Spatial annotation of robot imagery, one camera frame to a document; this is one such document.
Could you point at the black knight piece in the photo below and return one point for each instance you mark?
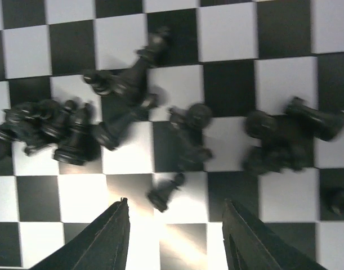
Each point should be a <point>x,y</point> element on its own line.
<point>334,200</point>

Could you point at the black rook piece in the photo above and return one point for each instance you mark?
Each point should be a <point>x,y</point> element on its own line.
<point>326,126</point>

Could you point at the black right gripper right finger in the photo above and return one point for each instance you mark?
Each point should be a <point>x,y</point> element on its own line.
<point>250,244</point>

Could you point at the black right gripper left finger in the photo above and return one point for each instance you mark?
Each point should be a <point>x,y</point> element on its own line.
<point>103,244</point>

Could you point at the black bishop piece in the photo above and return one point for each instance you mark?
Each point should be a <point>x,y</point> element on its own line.
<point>73,150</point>

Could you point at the black and white chessboard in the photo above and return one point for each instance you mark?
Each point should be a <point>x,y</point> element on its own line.
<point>227,58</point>

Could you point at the black king piece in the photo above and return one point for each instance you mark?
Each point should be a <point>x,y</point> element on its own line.
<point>127,84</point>

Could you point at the black pawn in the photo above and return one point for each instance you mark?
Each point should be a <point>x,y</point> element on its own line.
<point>159,196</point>

